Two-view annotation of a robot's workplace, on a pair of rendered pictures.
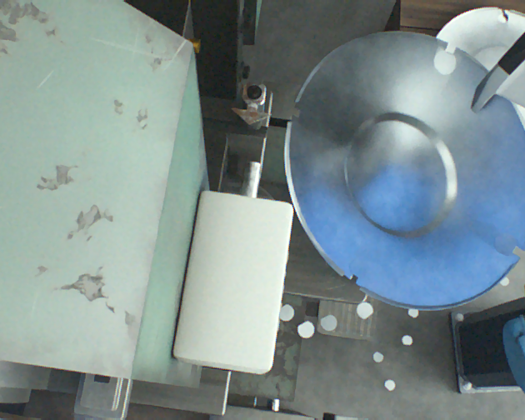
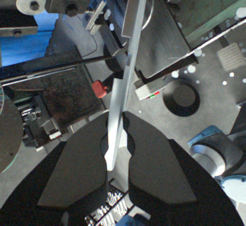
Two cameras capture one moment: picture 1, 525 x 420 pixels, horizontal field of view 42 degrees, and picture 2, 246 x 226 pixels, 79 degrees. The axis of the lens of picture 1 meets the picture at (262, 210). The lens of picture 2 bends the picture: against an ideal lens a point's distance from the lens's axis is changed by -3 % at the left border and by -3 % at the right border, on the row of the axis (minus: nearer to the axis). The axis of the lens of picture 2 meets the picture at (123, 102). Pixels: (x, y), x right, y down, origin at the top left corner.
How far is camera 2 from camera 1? 0.66 m
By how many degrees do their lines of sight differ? 65
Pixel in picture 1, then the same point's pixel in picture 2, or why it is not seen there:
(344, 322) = (226, 58)
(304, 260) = (142, 45)
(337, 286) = (143, 65)
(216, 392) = (113, 49)
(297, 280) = not seen: hidden behind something
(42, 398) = not seen: hidden behind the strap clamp
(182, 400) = (107, 42)
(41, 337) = not seen: outside the picture
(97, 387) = (84, 20)
